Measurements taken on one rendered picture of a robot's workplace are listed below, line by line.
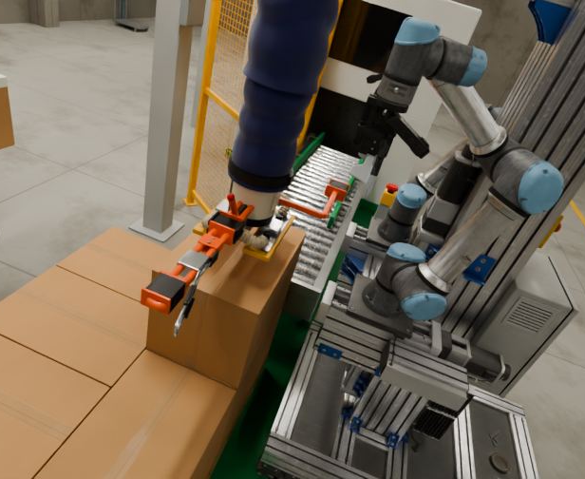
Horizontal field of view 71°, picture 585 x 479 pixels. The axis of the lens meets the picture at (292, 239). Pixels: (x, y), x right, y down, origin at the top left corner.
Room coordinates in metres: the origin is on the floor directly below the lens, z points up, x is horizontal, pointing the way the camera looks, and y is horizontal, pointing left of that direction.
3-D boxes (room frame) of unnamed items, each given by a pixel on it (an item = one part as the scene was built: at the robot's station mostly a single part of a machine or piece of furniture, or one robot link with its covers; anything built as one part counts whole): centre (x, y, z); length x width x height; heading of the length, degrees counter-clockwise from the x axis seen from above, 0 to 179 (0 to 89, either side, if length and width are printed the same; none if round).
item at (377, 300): (1.13, -0.36, 1.09); 0.15 x 0.15 x 0.10
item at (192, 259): (0.86, 0.24, 1.18); 0.07 x 0.07 x 0.04; 83
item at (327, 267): (2.79, -0.37, 0.50); 2.31 x 0.05 x 0.19; 171
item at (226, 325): (1.32, 0.19, 0.74); 0.60 x 0.40 x 0.40; 172
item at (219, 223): (1.07, 0.21, 1.18); 0.10 x 0.08 x 0.06; 83
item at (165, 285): (0.73, 0.26, 1.18); 0.08 x 0.07 x 0.05; 173
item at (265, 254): (1.31, 0.08, 1.08); 0.34 x 0.10 x 0.05; 173
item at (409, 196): (1.63, -0.43, 1.20); 0.13 x 0.12 x 0.14; 161
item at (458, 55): (0.96, -0.21, 1.82); 0.11 x 0.11 x 0.08; 19
